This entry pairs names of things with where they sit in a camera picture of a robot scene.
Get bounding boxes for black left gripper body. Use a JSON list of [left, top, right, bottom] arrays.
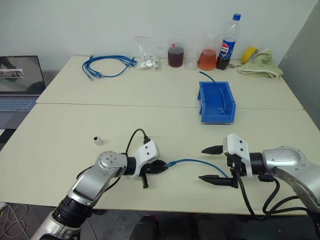
[[140, 159, 161, 189]]

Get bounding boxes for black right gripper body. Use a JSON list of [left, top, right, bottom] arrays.
[[225, 152, 243, 189]]

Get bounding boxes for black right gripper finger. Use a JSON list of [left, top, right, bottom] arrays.
[[201, 145, 224, 156], [198, 175, 235, 188]]

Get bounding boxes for blue ethernet cable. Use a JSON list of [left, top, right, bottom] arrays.
[[95, 59, 137, 79], [82, 54, 137, 76], [83, 56, 136, 81], [198, 70, 232, 116], [84, 56, 136, 77], [164, 159, 229, 179]]

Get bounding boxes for blue plastic bin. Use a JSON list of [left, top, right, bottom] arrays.
[[197, 80, 237, 125]]

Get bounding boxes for dark rounded shape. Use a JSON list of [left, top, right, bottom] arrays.
[[134, 214, 160, 240]]

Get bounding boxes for flask of orange liquid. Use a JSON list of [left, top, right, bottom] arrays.
[[196, 31, 218, 72]]

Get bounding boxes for clear plastic cup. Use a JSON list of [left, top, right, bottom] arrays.
[[185, 36, 199, 71]]

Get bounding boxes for light green towel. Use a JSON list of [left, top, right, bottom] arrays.
[[236, 48, 284, 81]]

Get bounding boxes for jar of dark red liquid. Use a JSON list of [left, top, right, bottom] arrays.
[[167, 39, 187, 69]]

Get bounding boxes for yellow tape roll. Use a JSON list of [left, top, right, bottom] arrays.
[[240, 46, 259, 65]]

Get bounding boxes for cola bottle with blue label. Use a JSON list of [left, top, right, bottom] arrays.
[[215, 13, 242, 71]]

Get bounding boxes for clear bag of couplers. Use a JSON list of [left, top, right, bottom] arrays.
[[133, 35, 161, 72]]

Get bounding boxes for grey laptop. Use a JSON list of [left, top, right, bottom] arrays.
[[0, 55, 47, 131]]

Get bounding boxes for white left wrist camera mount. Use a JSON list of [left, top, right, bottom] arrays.
[[133, 140, 161, 180]]

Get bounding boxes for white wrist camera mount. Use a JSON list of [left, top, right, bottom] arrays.
[[133, 140, 161, 180], [222, 133, 254, 180]]

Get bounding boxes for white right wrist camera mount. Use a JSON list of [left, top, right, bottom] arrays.
[[222, 133, 254, 180]]

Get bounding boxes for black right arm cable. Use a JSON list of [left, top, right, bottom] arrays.
[[235, 171, 309, 221]]

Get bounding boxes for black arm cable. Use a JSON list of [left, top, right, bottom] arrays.
[[75, 128, 151, 194], [235, 171, 309, 221]]

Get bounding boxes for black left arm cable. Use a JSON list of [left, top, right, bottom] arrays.
[[75, 128, 151, 194]]

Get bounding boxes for white floor cables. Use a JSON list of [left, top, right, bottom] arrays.
[[0, 201, 28, 239]]

